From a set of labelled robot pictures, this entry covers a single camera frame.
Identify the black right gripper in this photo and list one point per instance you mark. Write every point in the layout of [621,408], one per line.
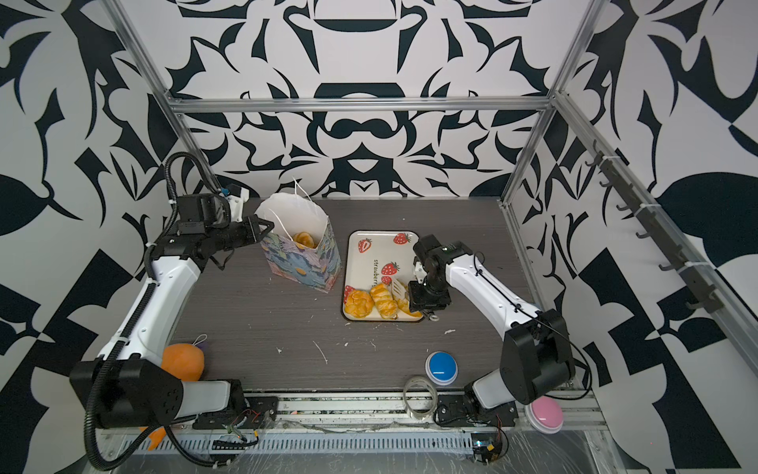
[416,300]

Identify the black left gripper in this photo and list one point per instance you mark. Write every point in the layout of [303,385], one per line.
[253,233]

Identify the croissant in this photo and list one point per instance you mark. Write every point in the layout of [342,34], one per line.
[404,306]
[384,301]

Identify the floral white paper bag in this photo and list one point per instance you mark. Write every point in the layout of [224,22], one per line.
[293,212]

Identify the ring donut bread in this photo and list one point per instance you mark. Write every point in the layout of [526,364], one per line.
[304,240]

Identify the round bread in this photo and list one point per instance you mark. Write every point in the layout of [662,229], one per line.
[358,304]

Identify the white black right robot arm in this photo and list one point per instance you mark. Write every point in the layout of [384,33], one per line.
[536,357]

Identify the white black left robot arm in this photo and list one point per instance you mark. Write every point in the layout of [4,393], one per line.
[126,385]

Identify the white strawberry tray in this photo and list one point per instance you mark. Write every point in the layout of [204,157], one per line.
[378,257]

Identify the blue push button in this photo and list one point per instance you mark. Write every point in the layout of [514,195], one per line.
[441,368]

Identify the clear tape roll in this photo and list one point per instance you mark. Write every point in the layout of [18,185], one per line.
[420,398]

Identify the orange plush toy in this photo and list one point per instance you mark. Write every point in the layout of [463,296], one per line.
[184,361]

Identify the small circuit board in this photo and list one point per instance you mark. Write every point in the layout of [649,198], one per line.
[488,448]

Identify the pink push button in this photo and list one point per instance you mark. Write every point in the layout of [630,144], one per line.
[545,415]

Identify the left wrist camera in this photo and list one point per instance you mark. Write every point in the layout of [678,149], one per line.
[236,198]

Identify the wall hook rail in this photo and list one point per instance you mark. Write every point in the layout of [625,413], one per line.
[659,228]

